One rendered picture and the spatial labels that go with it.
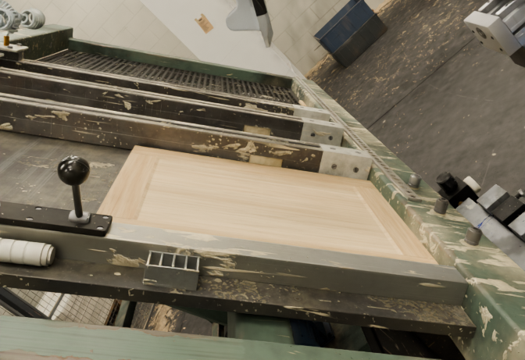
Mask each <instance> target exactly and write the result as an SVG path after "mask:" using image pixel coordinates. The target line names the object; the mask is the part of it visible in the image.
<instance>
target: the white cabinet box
mask: <svg viewBox="0 0 525 360"><path fill-rule="evenodd" d="M140 1H141V2H142V3H143V4H144V5H145V6H146V7H147V8H148V9H149V10H150V11H151V12H152V13H153V14H154V15H155V16H156V17H157V18H158V19H159V20H160V21H161V22H162V23H163V24H164V25H165V26H166V27H167V28H168V29H169V30H170V31H171V32H172V33H173V34H174V35H175V36H177V37H178V38H179V39H180V40H181V41H182V42H183V43H184V44H185V45H186V46H187V47H188V48H189V49H190V50H191V51H192V52H193V53H194V54H195V55H196V56H197V57H198V58H199V59H200V60H201V61H205V62H213V63H218V64H222V65H227V66H235V67H240V68H244V69H249V70H257V71H262V72H266V73H275V74H279V75H284V76H288V77H294V76H296V77H300V78H301V79H306V78H305V77H304V76H303V75H302V74H301V73H300V72H299V71H298V69H297V68H296V67H295V66H294V65H293V64H292V63H291V62H290V61H289V60H288V59H287V57H286V56H285V55H284V54H283V53H282V52H281V51H280V50H279V49H278V48H277V47H276V46H275V44H274V43H273V42H271V45H270V47H268V48H266V46H265V43H264V40H263V36H262V33H261V31H257V30H254V31H232V30H230V29H229V28H228V27H227V25H226V18H227V16H228V14H229V13H230V12H231V11H232V10H233V9H234V8H235V7H236V6H237V4H236V3H235V2H234V1H233V0H140ZM306 80H307V79H306Z"/></svg>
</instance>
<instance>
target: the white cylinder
mask: <svg viewBox="0 0 525 360"><path fill-rule="evenodd" d="M54 257H55V248H54V247H52V245H50V244H44V243H38V242H29V241H19V240H18V241H17V240H13V239H4V238H0V262H9V263H16V264H23V265H24V264H26V265H30V266H48V265H51V264H52V263H53V260H54Z"/></svg>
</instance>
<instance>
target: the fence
mask: <svg viewBox="0 0 525 360"><path fill-rule="evenodd" d="M0 238H4V239H13V240H17V241H18V240H19V241H29V242H38V243H44V244H50V245H52V247H54V248H55V258H64V259H71V260H77V261H85V262H97V263H104V264H111V265H118V266H130V267H137V268H144V269H145V264H147V261H148V254H149V251H160V252H166V253H173V254H179V255H191V256H198V257H200V263H199V267H198V270H199V275H203V276H215V277H223V278H229V279H236V280H249V281H255V282H262V283H275V284H282V285H288V286H296V287H308V288H315V289H321V290H334V291H341V292H348V293H354V294H367V295H374V296H381V297H388V298H400V299H407V300H414V301H426V302H433V303H440V304H446V305H459V306H461V304H462V302H463V299H464V296H465V293H466V290H467V287H468V285H469V283H468V282H467V281H466V280H465V279H464V277H463V276H462V275H461V274H460V273H459V271H458V270H457V269H456V268H455V267H454V266H443V265H438V264H431V263H425V262H414V261H407V260H401V259H395V258H383V257H377V256H371V255H360V254H353V253H347V252H341V251H329V250H323V249H317V248H306V247H299V246H293V245H287V244H275V243H269V242H263V241H251V240H245V239H239V238H232V237H221V236H215V235H209V234H203V233H192V232H185V231H179V230H168V229H161V228H155V227H149V226H137V225H131V224H125V223H114V222H112V223H111V225H110V227H109V230H108V232H107V234H106V235H105V237H97V236H91V235H85V234H78V233H67V232H60V231H54V230H42V229H35V228H29V227H22V226H10V225H4V224H0Z"/></svg>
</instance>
